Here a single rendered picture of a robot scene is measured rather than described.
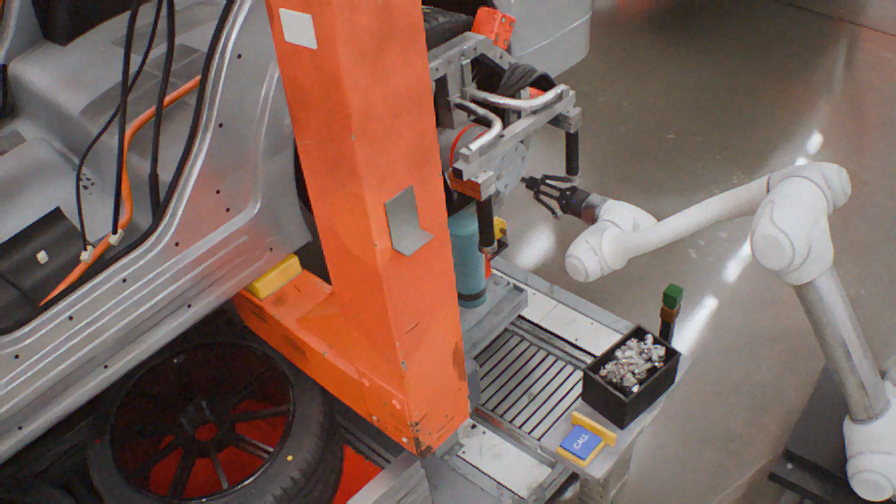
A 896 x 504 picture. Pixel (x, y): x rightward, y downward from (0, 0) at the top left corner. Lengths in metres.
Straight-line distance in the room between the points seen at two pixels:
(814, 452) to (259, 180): 1.49
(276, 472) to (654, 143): 2.44
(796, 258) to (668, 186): 1.84
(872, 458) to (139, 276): 1.62
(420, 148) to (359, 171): 0.12
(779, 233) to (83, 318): 1.38
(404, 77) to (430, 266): 0.36
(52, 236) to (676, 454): 1.92
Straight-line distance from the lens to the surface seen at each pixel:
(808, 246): 1.40
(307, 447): 1.65
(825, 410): 1.99
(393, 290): 1.19
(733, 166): 3.37
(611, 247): 1.72
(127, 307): 1.54
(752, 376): 2.44
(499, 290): 2.31
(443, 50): 1.71
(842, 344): 1.53
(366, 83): 0.99
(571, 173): 1.84
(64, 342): 1.53
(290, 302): 1.72
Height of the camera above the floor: 1.82
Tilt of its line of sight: 40 degrees down
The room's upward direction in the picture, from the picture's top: 7 degrees counter-clockwise
